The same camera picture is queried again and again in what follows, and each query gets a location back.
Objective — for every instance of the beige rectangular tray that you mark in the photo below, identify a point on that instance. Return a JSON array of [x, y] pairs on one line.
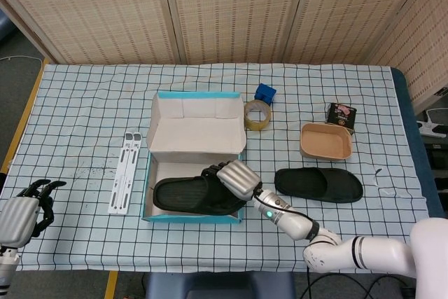
[[323, 143]]

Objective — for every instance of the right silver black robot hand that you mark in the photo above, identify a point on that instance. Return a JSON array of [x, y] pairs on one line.
[[238, 180]]

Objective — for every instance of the white black checked tablecloth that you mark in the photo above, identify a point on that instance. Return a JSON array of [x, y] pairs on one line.
[[87, 120]]

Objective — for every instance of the woven bamboo screen panel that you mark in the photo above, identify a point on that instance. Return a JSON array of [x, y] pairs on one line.
[[427, 40], [98, 8], [350, 8], [234, 8]]

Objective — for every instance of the blue plastic block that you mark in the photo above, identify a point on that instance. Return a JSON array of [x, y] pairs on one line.
[[265, 93]]

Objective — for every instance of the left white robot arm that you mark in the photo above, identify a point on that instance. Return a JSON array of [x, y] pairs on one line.
[[7, 267]]

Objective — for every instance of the teal cardboard shoe box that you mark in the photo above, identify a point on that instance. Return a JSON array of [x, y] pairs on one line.
[[196, 138]]

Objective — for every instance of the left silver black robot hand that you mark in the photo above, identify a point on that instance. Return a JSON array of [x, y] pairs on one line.
[[17, 218]]

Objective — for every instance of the black rubber slipper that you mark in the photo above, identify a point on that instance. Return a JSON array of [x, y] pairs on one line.
[[336, 187], [182, 195]]

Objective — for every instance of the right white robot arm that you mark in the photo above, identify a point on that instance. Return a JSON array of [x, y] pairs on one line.
[[297, 223]]

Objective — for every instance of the white folding laptop stand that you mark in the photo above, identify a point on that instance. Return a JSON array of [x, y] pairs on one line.
[[119, 190]]

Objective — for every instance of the blue padded chair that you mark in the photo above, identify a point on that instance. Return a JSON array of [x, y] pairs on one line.
[[210, 285]]

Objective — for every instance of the yellow packing tape roll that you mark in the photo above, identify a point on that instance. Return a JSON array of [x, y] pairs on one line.
[[257, 125]]

